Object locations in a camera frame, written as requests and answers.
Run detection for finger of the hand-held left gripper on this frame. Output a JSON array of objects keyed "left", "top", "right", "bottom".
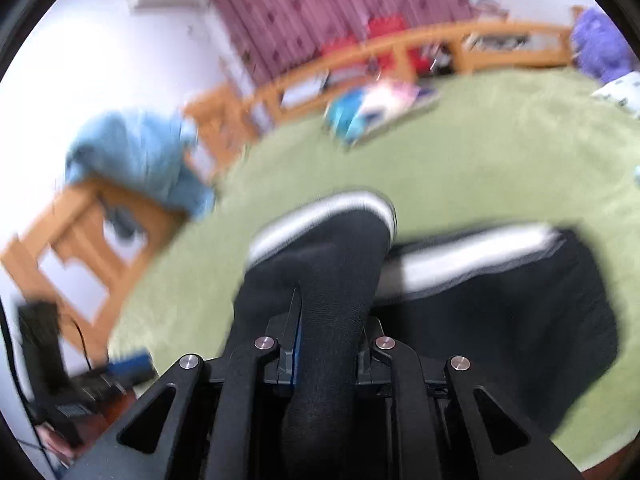
[{"left": 75, "top": 354, "right": 154, "bottom": 397}]

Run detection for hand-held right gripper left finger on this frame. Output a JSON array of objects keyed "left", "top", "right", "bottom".
[{"left": 62, "top": 287, "right": 303, "bottom": 480}]

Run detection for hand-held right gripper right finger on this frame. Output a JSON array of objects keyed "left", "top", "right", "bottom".
[{"left": 357, "top": 310, "right": 586, "bottom": 480}]

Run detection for black pants with white stripes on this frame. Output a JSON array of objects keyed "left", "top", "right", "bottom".
[{"left": 232, "top": 191, "right": 618, "bottom": 480}]

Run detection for light blue fleece garment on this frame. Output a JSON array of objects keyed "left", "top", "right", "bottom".
[{"left": 65, "top": 109, "right": 218, "bottom": 238}]

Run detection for green fleece blanket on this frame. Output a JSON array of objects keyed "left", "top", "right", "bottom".
[{"left": 107, "top": 67, "right": 640, "bottom": 471}]

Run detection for geometric print pillow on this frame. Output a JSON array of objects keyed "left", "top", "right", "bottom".
[{"left": 322, "top": 80, "right": 441, "bottom": 148}]

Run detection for maroon striped curtain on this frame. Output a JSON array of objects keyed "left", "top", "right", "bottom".
[{"left": 197, "top": 0, "right": 476, "bottom": 86}]

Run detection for white floral pillow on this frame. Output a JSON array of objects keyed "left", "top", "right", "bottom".
[{"left": 590, "top": 71, "right": 640, "bottom": 118}]

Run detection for pile of cardboard clutter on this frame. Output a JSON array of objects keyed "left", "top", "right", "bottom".
[{"left": 470, "top": 0, "right": 506, "bottom": 18}]

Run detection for purple plush toy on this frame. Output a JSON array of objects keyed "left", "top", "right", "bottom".
[{"left": 570, "top": 6, "right": 638, "bottom": 86}]

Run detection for wooden bed frame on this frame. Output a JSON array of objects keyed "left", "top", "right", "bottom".
[{"left": 0, "top": 19, "right": 576, "bottom": 356}]

